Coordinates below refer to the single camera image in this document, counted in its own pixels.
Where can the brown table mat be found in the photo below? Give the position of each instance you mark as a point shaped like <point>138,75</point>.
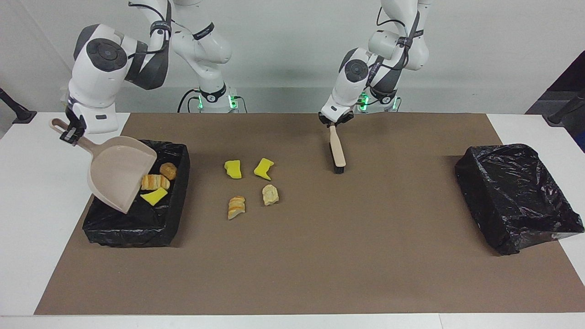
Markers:
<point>274,283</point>

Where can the pale bread chunk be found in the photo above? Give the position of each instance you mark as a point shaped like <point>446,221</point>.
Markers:
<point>269,195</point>

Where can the blocky yellow sponge piece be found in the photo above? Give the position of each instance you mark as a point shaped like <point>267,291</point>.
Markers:
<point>234,170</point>

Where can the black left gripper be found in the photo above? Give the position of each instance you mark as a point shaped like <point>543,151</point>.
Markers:
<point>336,122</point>

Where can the beige plastic dustpan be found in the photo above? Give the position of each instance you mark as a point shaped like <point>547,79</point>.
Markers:
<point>119,173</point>

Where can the notched yellow sponge piece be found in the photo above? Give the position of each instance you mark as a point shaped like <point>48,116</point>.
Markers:
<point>263,169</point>

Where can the beige hand brush black bristles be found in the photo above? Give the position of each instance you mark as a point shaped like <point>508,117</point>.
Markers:
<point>338,151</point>

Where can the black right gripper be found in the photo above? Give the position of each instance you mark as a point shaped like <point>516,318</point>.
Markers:
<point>77,121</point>

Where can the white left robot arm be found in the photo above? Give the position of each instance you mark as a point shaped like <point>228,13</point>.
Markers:
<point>354,77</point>

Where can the dark partition panel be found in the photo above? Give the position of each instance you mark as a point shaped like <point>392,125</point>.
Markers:
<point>573,77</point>

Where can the striped croissant piece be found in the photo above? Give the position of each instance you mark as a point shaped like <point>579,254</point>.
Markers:
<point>155,182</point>
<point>236,208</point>

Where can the bin lined with black bag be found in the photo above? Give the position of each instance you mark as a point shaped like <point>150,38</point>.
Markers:
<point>516,201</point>
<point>151,228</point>

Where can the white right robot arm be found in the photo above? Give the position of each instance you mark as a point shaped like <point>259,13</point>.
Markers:
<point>98,68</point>

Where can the round brown bread roll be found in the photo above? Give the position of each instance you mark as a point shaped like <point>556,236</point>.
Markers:
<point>168,171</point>

